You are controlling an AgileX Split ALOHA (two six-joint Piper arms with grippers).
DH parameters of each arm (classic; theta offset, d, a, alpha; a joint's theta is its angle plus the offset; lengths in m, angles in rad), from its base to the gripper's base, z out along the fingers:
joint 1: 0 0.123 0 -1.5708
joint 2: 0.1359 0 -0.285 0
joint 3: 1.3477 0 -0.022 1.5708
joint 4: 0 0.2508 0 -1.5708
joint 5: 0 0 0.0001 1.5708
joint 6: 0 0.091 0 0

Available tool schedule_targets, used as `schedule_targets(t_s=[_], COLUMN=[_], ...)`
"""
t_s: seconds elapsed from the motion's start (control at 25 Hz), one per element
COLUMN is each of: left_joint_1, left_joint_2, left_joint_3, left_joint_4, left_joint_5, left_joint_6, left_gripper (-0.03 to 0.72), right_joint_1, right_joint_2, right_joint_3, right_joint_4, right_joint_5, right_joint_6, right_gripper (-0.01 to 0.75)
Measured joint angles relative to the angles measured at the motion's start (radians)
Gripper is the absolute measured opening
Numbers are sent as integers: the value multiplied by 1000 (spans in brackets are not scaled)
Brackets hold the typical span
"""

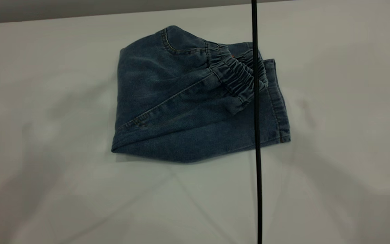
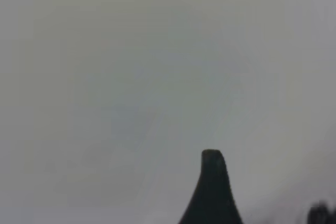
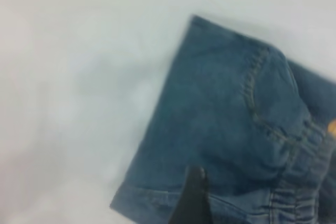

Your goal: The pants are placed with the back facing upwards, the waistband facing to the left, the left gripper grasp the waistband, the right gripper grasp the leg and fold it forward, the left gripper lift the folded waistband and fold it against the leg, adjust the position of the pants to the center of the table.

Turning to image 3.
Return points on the blue denim shorts with print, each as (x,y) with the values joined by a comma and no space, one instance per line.
(223,116)

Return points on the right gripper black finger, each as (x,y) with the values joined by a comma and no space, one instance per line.
(193,200)

